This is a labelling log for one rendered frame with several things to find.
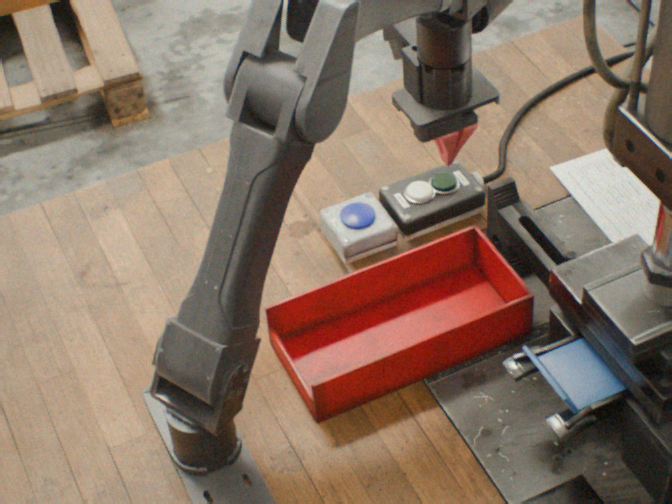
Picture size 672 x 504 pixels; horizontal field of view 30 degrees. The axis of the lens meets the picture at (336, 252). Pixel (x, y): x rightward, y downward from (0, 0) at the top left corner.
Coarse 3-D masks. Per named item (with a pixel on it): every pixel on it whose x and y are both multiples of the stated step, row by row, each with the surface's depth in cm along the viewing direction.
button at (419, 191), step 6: (408, 186) 144; (414, 186) 143; (420, 186) 143; (426, 186) 143; (408, 192) 143; (414, 192) 143; (420, 192) 143; (426, 192) 143; (414, 198) 142; (420, 198) 142; (426, 198) 143
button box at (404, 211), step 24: (576, 72) 161; (504, 144) 152; (456, 168) 146; (504, 168) 149; (384, 192) 144; (432, 192) 144; (456, 192) 144; (480, 192) 143; (408, 216) 141; (432, 216) 142; (456, 216) 144; (408, 240) 143
